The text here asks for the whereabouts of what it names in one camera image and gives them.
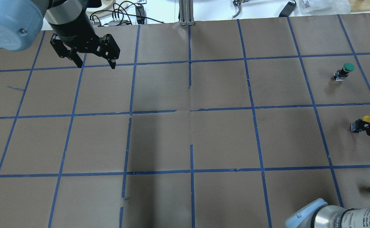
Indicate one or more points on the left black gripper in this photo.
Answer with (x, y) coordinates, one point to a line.
(75, 32)

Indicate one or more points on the yellow push button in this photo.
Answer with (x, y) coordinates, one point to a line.
(360, 124)

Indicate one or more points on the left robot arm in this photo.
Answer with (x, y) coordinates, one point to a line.
(21, 21)

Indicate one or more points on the green push button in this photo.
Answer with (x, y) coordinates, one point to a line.
(342, 74)

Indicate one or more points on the aluminium frame post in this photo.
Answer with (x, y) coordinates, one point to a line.
(186, 13)

